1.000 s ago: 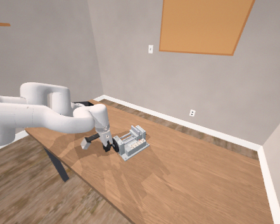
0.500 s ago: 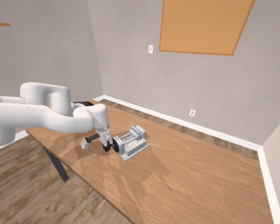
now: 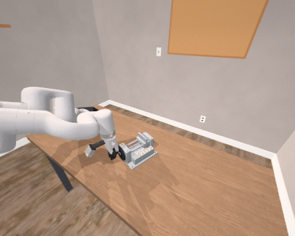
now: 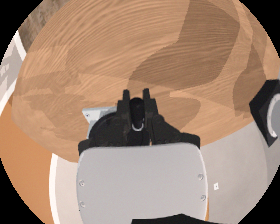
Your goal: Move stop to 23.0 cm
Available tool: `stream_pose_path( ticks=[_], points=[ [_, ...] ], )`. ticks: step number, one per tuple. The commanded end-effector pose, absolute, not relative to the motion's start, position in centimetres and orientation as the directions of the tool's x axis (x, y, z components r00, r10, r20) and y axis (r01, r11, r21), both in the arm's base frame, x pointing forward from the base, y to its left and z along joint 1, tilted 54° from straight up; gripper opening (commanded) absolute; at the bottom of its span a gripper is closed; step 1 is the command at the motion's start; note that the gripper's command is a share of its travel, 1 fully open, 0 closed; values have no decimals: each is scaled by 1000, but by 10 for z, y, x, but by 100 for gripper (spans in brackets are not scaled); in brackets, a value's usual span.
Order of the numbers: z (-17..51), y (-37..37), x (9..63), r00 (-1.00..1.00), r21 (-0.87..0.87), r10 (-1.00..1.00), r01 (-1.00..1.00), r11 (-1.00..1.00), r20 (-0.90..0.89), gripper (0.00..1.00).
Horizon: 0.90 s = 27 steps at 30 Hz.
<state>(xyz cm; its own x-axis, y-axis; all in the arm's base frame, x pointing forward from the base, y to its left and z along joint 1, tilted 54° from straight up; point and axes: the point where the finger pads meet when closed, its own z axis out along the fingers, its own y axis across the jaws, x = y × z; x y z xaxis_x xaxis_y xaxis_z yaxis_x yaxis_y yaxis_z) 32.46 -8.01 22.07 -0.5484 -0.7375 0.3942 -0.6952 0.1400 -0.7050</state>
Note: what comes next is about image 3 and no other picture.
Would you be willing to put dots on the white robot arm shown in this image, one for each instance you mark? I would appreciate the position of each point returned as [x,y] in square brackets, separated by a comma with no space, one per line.
[32,116]

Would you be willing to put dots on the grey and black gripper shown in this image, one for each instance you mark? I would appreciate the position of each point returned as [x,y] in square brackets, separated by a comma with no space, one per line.
[111,145]

